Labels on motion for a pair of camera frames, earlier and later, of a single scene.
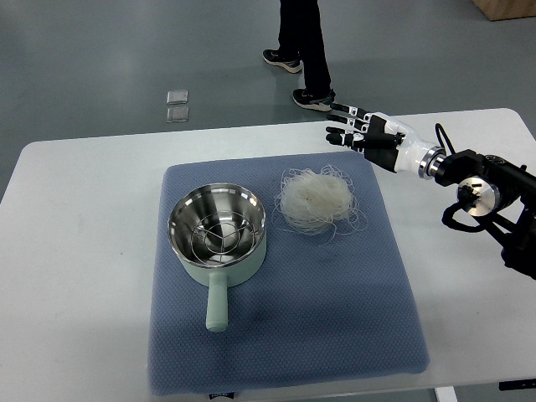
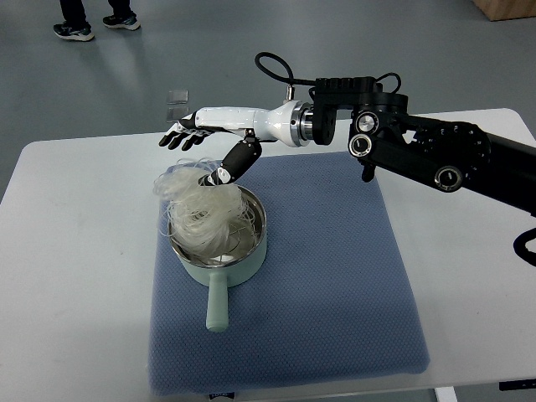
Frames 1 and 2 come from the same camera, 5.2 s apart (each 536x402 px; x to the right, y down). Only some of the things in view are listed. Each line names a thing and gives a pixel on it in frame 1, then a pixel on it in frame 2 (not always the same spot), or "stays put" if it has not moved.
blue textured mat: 317,309 stays put
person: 301,46 → 76,27
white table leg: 445,394 stays put
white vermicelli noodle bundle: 318,201 → 202,220
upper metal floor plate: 177,97 stays put
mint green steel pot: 219,232 stays put
